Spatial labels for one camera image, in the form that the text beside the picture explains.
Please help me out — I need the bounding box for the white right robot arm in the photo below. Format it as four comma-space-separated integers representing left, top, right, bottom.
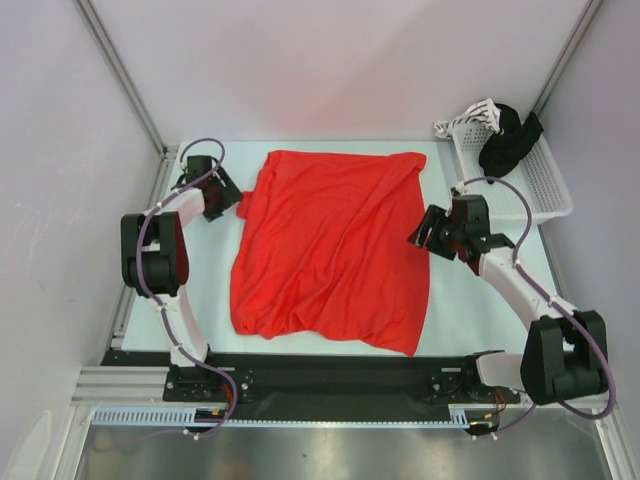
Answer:
409, 195, 616, 405

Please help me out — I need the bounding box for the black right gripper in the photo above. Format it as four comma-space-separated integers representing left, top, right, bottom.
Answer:
406, 204, 464, 261

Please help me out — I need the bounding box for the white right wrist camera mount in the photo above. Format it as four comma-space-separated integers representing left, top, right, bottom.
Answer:
450, 182, 469, 197

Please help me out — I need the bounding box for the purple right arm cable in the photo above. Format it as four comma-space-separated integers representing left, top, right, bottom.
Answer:
451, 176, 618, 441

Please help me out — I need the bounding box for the aluminium frame rail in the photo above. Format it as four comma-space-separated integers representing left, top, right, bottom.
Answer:
69, 144, 179, 406

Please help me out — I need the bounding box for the red tank top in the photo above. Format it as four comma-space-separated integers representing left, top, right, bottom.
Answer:
230, 150, 430, 356

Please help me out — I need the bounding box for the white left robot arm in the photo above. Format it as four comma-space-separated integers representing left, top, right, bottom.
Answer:
120, 155, 243, 400

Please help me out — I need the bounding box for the white slotted cable duct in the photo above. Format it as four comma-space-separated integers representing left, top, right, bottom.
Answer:
92, 406, 497, 430

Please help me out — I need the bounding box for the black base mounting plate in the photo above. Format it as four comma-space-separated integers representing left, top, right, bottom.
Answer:
101, 351, 526, 422

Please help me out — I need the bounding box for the black tank top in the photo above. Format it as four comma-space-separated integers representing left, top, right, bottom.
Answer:
479, 103, 544, 178

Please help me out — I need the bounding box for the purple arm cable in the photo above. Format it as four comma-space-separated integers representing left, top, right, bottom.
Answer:
137, 137, 239, 441
451, 176, 618, 441

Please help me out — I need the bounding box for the white plastic basket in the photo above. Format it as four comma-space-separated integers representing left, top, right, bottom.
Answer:
452, 122, 574, 225

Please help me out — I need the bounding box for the white striped tank top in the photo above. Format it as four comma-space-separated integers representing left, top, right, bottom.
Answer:
433, 98, 501, 139

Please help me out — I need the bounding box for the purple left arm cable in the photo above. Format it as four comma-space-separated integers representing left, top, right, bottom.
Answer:
137, 137, 239, 441

